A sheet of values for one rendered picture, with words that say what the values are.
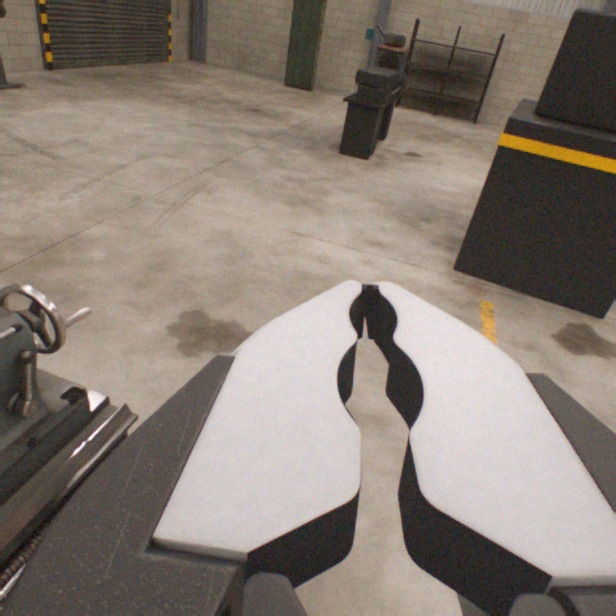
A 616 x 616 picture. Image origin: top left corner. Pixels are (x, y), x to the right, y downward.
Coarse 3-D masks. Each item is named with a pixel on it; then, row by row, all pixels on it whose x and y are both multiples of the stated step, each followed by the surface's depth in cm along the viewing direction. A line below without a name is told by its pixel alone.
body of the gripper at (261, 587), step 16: (256, 576) 5; (272, 576) 5; (256, 592) 5; (272, 592) 5; (288, 592) 5; (256, 608) 5; (272, 608) 5; (288, 608) 5; (512, 608) 5; (528, 608) 5; (544, 608) 5; (560, 608) 5
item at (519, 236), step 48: (576, 48) 323; (576, 96) 334; (528, 144) 326; (576, 144) 314; (528, 192) 339; (576, 192) 326; (480, 240) 369; (528, 240) 354; (576, 240) 340; (528, 288) 370; (576, 288) 354
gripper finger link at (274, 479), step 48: (336, 288) 11; (288, 336) 10; (336, 336) 10; (240, 384) 8; (288, 384) 8; (336, 384) 8; (240, 432) 7; (288, 432) 7; (336, 432) 7; (192, 480) 7; (240, 480) 7; (288, 480) 7; (336, 480) 7; (192, 528) 6; (240, 528) 6; (288, 528) 6; (336, 528) 7; (288, 576) 7
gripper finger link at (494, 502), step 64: (384, 320) 11; (448, 320) 10; (448, 384) 8; (512, 384) 8; (448, 448) 7; (512, 448) 7; (448, 512) 6; (512, 512) 6; (576, 512) 6; (448, 576) 7; (512, 576) 6; (576, 576) 6
